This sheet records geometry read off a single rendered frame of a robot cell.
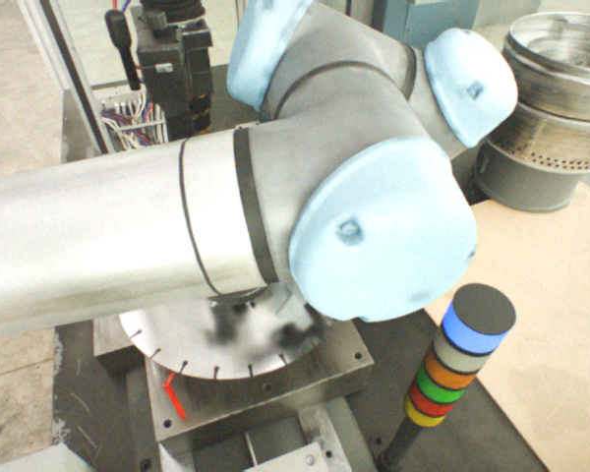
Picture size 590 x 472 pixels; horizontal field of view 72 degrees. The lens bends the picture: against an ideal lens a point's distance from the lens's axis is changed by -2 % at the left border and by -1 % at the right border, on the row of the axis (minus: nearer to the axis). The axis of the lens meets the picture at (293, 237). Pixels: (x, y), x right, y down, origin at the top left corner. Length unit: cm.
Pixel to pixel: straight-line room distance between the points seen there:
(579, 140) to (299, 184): 83
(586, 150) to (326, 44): 79
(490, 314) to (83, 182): 27
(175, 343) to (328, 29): 41
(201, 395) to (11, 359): 134
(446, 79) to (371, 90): 11
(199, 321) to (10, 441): 125
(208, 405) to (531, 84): 79
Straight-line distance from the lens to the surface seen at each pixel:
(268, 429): 69
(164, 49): 45
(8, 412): 179
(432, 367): 39
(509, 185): 106
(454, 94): 30
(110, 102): 146
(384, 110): 18
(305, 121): 18
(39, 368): 182
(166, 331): 56
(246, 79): 26
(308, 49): 24
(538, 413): 80
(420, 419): 47
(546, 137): 95
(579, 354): 89
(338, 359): 63
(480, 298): 34
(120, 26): 47
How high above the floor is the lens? 141
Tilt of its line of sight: 47 degrees down
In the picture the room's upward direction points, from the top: straight up
